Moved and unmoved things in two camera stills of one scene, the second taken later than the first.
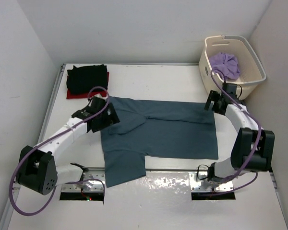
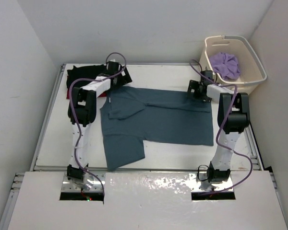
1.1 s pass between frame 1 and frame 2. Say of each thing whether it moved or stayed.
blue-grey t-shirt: moved
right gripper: moved
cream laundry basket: stayed
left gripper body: moved
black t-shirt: stayed
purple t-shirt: stayed
